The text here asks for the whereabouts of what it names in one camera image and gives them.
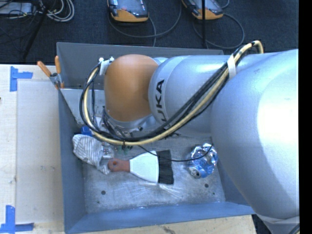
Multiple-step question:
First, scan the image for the white striped cloth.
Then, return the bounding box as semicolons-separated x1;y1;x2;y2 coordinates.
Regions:
72;134;113;176

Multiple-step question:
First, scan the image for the white brush with black bristles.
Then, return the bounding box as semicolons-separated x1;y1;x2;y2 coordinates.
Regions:
107;150;175;185

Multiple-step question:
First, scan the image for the grey metal bin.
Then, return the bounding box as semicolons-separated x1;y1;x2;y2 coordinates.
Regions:
56;42;255;234

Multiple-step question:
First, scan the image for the pale flat board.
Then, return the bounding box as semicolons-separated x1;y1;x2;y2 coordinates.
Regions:
15;78;64;225

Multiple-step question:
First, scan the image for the crushed blue and silver can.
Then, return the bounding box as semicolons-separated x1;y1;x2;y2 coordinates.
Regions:
186;143;219;179

